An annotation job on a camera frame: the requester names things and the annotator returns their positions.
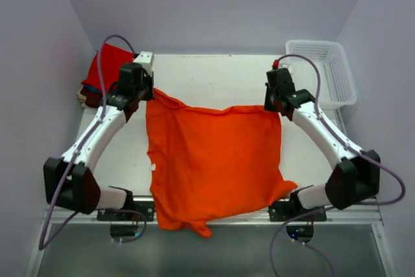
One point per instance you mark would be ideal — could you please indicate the folded red t shirt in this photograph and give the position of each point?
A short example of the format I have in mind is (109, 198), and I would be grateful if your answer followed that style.
(112, 58)

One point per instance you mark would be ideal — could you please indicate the folded maroon t shirt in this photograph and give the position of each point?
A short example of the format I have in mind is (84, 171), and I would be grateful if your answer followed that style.
(94, 100)

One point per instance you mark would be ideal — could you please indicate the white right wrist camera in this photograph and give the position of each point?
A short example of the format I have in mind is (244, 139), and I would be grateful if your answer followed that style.
(279, 64)

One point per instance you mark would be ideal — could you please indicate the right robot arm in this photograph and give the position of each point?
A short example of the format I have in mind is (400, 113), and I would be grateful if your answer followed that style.
(355, 176)

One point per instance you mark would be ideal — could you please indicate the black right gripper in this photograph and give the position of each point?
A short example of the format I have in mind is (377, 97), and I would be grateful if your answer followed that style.
(268, 105)

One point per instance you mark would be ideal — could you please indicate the aluminium mounting rail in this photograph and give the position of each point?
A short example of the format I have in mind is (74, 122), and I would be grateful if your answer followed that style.
(199, 214)

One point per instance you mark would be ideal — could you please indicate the orange t shirt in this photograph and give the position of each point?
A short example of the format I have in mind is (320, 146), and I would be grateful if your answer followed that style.
(214, 156)

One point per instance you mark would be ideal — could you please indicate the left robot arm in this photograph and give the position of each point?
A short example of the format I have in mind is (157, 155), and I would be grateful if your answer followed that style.
(69, 180)

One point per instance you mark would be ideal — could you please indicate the white perforated plastic basket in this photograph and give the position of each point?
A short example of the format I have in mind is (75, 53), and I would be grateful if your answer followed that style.
(337, 88)

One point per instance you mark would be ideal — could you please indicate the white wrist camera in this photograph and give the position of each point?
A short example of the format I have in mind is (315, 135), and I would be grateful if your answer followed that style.
(279, 64)
(146, 60)

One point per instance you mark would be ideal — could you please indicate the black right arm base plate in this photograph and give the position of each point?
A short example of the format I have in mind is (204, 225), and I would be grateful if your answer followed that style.
(284, 209)

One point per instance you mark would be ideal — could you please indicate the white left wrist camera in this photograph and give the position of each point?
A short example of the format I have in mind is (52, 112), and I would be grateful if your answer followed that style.
(146, 60)

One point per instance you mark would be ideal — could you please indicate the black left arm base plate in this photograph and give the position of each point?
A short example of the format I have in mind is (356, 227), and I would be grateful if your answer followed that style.
(144, 205)

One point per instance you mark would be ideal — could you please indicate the folded blue t shirt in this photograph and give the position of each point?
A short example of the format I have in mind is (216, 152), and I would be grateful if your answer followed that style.
(91, 88)

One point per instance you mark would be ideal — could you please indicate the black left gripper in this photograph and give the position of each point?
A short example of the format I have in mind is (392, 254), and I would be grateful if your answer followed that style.
(149, 80)

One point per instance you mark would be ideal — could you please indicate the folded beige t shirt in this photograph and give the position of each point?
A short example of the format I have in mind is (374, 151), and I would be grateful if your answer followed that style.
(81, 96)

